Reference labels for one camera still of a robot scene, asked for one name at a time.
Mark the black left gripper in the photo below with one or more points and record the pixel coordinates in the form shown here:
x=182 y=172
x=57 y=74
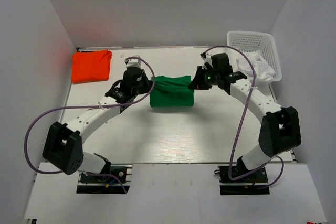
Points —
x=147 y=83

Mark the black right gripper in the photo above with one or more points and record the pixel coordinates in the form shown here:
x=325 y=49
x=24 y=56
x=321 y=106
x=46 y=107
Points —
x=198 y=83

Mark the green polo shirt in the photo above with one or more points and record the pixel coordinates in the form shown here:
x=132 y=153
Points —
x=171 y=92

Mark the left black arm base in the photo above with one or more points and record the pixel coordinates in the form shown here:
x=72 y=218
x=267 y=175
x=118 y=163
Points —
x=118 y=183

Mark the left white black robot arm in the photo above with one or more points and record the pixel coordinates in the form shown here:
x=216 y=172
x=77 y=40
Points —
x=63 y=146

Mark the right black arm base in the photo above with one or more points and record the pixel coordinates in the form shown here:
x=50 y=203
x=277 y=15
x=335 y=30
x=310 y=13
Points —
x=255 y=184

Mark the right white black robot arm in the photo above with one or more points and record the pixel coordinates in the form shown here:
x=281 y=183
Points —
x=279 y=126

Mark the folded orange t shirt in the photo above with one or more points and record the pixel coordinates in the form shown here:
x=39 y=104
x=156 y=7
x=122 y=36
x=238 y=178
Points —
x=91 y=66

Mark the crumpled white t shirt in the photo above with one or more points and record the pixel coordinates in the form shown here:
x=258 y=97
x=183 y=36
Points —
x=264 y=72

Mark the white perforated plastic basket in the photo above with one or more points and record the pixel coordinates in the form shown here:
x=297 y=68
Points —
x=257 y=42

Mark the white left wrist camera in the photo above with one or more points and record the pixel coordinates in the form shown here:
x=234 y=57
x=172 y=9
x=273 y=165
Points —
x=134 y=61

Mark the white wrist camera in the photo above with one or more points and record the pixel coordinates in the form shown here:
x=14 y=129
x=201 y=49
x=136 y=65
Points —
x=134 y=61
x=207 y=57

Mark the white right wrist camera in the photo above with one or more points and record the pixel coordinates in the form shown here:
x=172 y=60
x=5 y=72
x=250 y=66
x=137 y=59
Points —
x=207 y=57

